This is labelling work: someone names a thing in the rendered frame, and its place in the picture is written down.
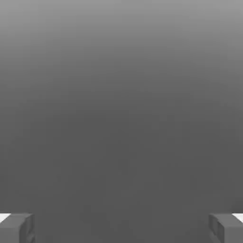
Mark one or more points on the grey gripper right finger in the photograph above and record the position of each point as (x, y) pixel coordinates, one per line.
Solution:
(228, 229)

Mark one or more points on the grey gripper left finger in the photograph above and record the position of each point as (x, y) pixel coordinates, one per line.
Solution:
(14, 229)

